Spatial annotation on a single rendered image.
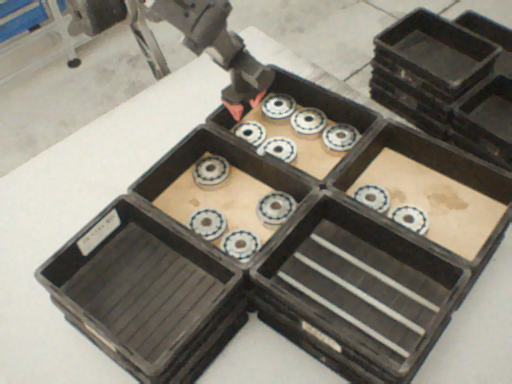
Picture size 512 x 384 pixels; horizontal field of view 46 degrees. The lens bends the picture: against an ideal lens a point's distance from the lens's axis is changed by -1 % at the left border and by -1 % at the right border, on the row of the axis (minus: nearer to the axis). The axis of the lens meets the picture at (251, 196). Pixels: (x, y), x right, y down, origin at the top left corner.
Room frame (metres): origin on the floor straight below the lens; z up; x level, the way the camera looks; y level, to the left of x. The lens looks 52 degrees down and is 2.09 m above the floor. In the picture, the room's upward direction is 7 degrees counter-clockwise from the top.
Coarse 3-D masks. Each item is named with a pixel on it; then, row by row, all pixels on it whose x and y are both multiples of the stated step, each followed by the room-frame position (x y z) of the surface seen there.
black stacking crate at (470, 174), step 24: (384, 144) 1.11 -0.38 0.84; (408, 144) 1.07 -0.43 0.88; (432, 144) 1.02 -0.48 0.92; (360, 168) 1.02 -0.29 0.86; (432, 168) 1.01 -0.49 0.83; (456, 168) 0.97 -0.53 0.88; (480, 168) 0.93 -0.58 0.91; (480, 192) 0.91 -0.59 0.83; (504, 192) 0.88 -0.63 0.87; (480, 264) 0.71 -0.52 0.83
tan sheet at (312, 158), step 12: (300, 108) 1.30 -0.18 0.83; (252, 120) 1.28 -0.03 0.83; (264, 120) 1.27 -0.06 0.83; (276, 132) 1.22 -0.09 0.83; (288, 132) 1.21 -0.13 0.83; (300, 144) 1.16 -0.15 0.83; (312, 144) 1.15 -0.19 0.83; (300, 156) 1.11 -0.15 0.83; (312, 156) 1.11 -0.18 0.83; (324, 156) 1.10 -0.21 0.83; (300, 168) 1.07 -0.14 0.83; (312, 168) 1.07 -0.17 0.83; (324, 168) 1.06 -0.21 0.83
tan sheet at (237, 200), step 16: (240, 176) 1.07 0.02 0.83; (176, 192) 1.04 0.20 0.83; (192, 192) 1.03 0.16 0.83; (208, 192) 1.03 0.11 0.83; (224, 192) 1.02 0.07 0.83; (240, 192) 1.01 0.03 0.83; (256, 192) 1.01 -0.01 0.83; (160, 208) 0.99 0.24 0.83; (176, 208) 0.98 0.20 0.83; (192, 208) 0.98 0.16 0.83; (224, 208) 0.97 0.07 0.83; (240, 208) 0.96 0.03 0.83; (240, 224) 0.91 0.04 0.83; (256, 224) 0.90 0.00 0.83
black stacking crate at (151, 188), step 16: (192, 144) 1.14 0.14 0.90; (208, 144) 1.17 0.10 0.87; (224, 144) 1.12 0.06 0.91; (176, 160) 1.10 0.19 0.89; (192, 160) 1.14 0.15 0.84; (240, 160) 1.09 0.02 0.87; (256, 160) 1.05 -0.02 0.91; (160, 176) 1.05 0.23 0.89; (176, 176) 1.09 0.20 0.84; (256, 176) 1.05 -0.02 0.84; (272, 176) 1.01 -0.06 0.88; (288, 176) 0.97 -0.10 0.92; (144, 192) 1.01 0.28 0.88; (160, 192) 1.04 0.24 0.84; (288, 192) 0.98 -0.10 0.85; (304, 192) 0.94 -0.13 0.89
